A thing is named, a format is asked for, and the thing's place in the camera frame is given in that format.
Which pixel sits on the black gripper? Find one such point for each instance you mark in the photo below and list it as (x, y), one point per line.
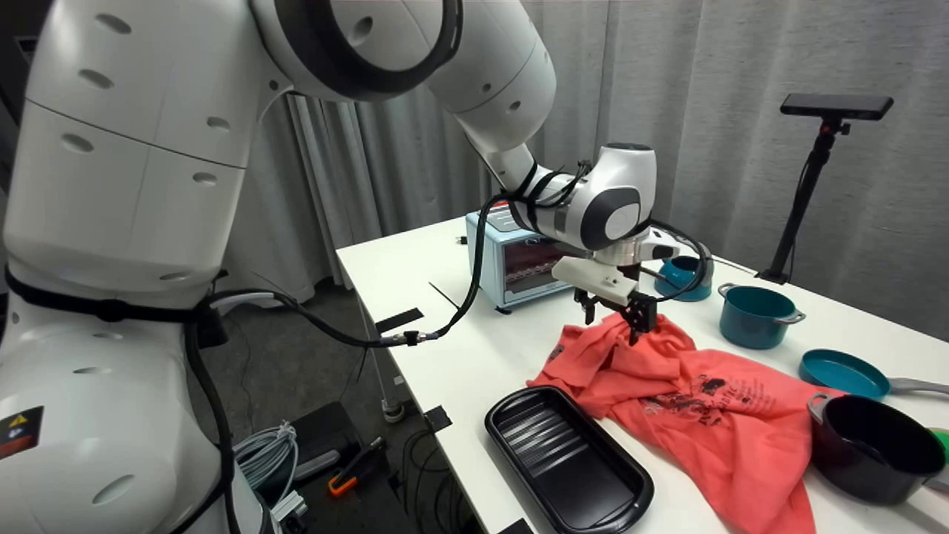
(627, 303)

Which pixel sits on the peach shirt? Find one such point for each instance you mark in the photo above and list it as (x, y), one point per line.
(691, 416)

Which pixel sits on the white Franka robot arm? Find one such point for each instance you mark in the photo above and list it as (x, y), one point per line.
(127, 198)

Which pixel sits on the teal toy kettle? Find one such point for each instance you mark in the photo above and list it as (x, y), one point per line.
(685, 284)

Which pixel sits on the light blue toaster oven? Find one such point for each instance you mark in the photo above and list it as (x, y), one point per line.
(522, 269)

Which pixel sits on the teal toy pot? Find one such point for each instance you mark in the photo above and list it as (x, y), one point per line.
(753, 318)

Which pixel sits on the black grill tray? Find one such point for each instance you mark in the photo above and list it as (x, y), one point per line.
(566, 462)

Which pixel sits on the black tape strip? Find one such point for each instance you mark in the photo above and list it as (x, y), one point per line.
(517, 527)
(399, 318)
(437, 419)

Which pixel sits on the teal toy frying pan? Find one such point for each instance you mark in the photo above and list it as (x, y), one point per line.
(839, 376)

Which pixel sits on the black toy pot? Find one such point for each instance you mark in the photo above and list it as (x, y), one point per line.
(876, 448)

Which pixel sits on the green yellow toy corn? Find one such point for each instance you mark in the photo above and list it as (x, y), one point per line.
(941, 442)

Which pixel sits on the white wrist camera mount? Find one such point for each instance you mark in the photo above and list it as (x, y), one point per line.
(594, 276)

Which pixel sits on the black camera tripod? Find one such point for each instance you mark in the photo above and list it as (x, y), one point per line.
(817, 166)

